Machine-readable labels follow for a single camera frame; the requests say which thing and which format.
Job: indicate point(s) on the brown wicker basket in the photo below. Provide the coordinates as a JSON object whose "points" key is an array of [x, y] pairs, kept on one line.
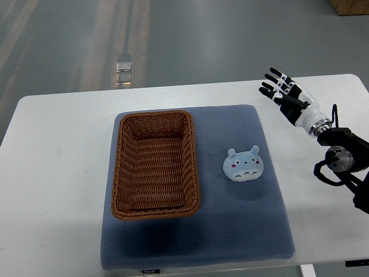
{"points": [[155, 172]]}

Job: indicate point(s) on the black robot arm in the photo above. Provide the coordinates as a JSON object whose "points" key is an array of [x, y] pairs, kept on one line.
{"points": [[347, 153]]}

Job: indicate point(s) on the metal floor socket plate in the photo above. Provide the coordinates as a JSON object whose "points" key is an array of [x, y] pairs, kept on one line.
{"points": [[123, 73]]}

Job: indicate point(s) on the blue plush toy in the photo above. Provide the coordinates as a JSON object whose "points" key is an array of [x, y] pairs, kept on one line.
{"points": [[243, 166]]}

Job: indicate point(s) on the black table control panel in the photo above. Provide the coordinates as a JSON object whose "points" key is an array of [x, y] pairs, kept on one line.
{"points": [[357, 263]]}

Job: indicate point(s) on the white table leg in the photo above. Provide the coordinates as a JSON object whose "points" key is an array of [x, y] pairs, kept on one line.
{"points": [[307, 270]]}

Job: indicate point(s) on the blue cushion mat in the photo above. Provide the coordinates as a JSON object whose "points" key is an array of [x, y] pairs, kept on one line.
{"points": [[236, 221]]}

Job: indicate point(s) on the white robotic hand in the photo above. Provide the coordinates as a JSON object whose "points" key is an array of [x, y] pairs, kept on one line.
{"points": [[299, 107]]}

